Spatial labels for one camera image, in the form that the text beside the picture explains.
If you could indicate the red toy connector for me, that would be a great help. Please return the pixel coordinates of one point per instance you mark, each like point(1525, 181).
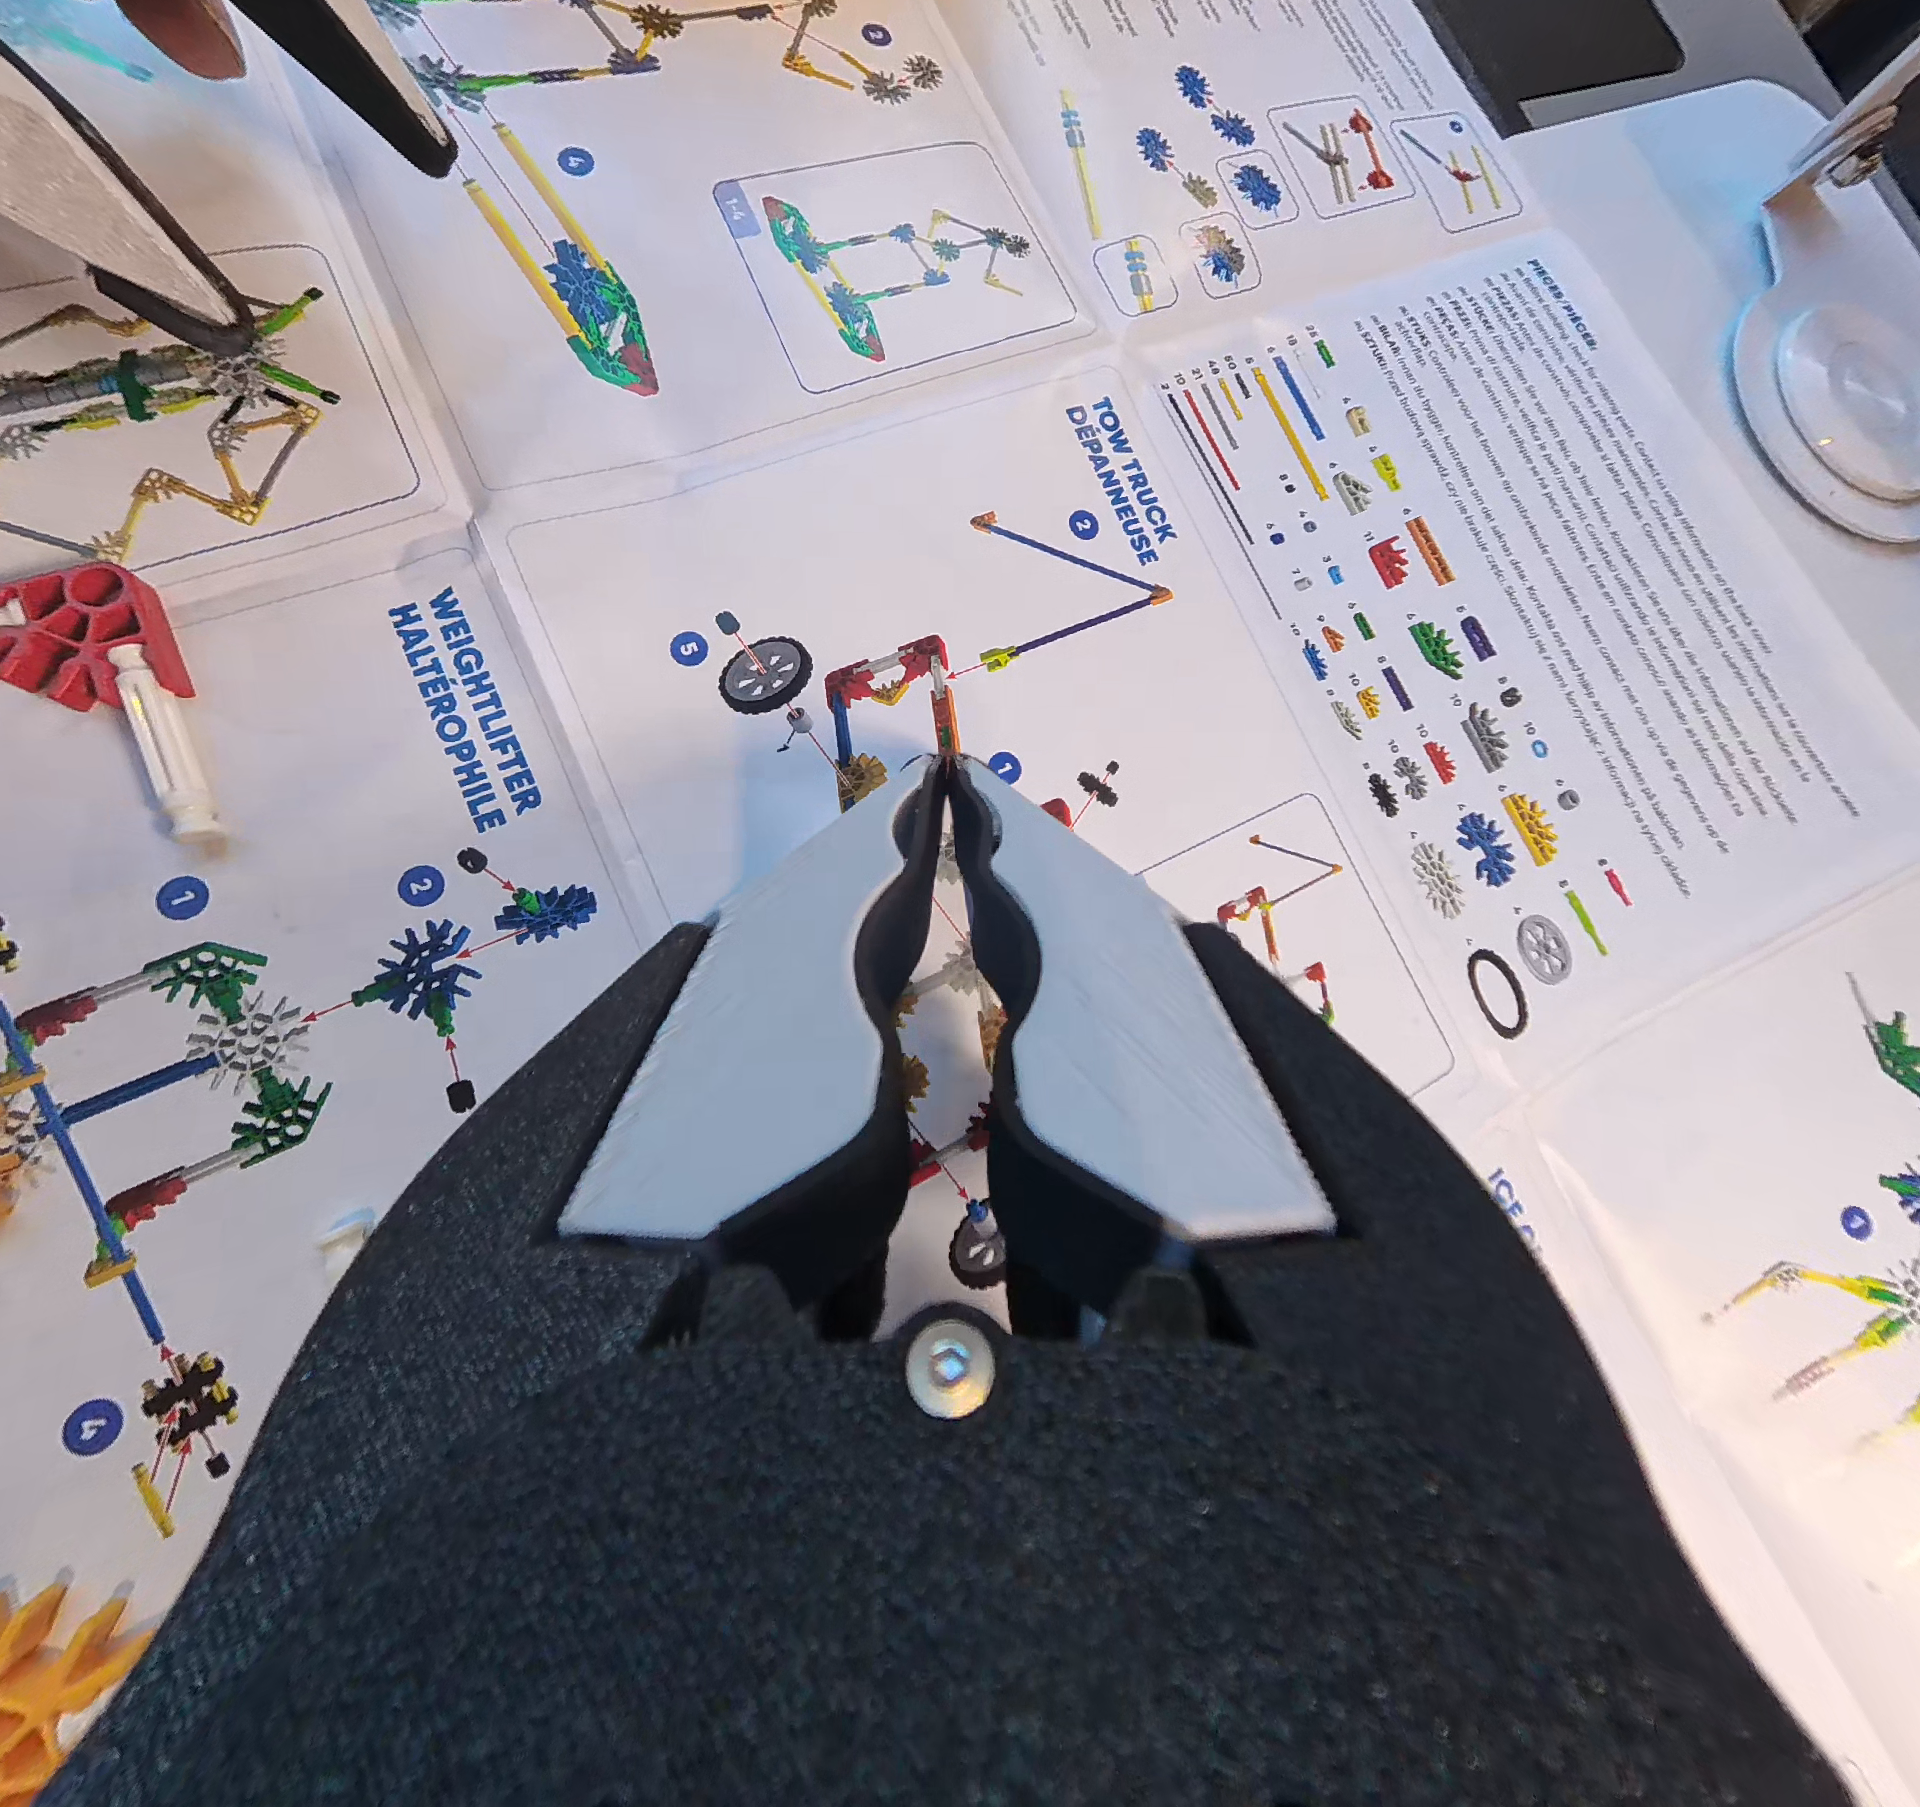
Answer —
point(71, 634)

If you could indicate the white metal stand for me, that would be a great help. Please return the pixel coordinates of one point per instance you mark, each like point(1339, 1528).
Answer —
point(1651, 183)

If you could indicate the blue rod orange connector assembly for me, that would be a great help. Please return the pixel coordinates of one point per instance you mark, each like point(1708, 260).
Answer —
point(59, 1686)

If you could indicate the white toy rod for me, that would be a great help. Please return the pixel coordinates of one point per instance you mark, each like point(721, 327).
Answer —
point(167, 757)

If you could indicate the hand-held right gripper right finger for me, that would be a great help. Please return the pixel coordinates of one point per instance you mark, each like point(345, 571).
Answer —
point(1171, 1076)

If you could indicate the printed instruction sheet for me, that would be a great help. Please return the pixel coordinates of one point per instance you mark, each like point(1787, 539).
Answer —
point(749, 520)

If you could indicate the person's left hand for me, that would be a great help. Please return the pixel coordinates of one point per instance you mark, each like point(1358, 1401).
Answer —
point(185, 21)

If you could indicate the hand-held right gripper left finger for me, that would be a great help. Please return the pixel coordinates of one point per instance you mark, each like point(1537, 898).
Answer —
point(738, 1076)

